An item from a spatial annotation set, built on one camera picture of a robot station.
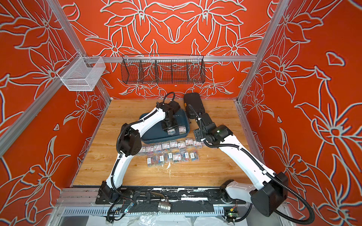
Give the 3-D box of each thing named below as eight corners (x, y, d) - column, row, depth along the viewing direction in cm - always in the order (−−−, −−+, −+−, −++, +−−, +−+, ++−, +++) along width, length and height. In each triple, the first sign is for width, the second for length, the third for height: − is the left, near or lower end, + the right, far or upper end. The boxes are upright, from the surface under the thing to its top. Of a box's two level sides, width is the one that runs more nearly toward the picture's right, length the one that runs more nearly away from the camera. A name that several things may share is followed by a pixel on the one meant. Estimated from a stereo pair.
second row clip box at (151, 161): (146, 166, 85) (146, 165, 83) (148, 158, 88) (147, 157, 87) (155, 166, 85) (154, 165, 83) (156, 158, 88) (155, 157, 87)
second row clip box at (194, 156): (190, 161, 86) (190, 160, 85) (189, 151, 91) (190, 150, 89) (199, 161, 86) (199, 160, 85) (198, 151, 91) (198, 150, 89)
